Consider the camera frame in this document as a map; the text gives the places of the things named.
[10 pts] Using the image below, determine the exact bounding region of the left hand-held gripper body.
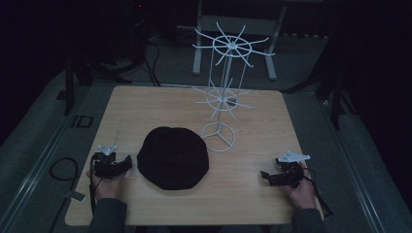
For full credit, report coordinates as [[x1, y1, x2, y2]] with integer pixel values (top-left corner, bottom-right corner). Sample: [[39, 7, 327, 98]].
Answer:
[[90, 144, 121, 181]]

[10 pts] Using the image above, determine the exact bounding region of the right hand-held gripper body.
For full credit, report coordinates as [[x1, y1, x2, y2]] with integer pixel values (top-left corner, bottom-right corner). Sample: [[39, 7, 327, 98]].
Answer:
[[273, 150, 311, 189]]

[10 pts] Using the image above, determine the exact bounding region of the person's left hand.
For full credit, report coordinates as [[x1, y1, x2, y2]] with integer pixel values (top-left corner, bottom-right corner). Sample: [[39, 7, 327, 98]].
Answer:
[[86, 169, 128, 204]]

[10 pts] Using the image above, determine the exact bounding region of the person's right hand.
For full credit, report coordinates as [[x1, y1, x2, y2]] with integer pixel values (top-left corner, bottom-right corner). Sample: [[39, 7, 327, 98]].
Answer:
[[280, 160, 318, 211]]

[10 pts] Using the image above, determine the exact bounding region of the white tape piece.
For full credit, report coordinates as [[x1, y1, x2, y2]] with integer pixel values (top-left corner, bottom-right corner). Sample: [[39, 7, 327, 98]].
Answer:
[[63, 189, 87, 204]]

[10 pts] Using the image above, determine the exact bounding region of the black hat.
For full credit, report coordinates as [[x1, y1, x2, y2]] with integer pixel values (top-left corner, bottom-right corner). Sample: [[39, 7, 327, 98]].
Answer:
[[136, 125, 210, 191]]

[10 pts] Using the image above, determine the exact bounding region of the black metal stand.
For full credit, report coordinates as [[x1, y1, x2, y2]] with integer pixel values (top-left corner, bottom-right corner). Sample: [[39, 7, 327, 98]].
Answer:
[[282, 54, 358, 131], [55, 48, 132, 117]]

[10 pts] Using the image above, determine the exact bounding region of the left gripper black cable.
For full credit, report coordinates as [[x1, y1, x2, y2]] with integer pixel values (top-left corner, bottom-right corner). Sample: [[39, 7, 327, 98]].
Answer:
[[88, 154, 99, 216]]

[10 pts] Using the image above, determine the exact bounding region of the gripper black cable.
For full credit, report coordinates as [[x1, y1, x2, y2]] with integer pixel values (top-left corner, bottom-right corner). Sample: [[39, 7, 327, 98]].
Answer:
[[303, 167, 334, 218], [88, 154, 99, 216]]

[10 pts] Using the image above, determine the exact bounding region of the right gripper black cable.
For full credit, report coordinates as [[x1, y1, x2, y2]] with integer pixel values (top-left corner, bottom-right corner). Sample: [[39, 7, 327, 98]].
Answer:
[[303, 167, 334, 218]]

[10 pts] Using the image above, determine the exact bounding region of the black floor cable loop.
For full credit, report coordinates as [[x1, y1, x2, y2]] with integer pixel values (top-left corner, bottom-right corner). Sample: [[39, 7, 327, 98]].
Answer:
[[49, 156, 80, 183]]

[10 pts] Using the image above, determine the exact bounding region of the white wire hat rack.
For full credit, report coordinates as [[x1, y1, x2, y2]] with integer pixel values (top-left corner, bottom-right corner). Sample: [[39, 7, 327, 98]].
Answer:
[[191, 21, 276, 153]]

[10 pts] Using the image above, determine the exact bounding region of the black cable on floor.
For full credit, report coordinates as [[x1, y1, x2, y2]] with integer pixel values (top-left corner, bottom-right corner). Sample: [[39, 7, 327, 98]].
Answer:
[[141, 38, 162, 87]]

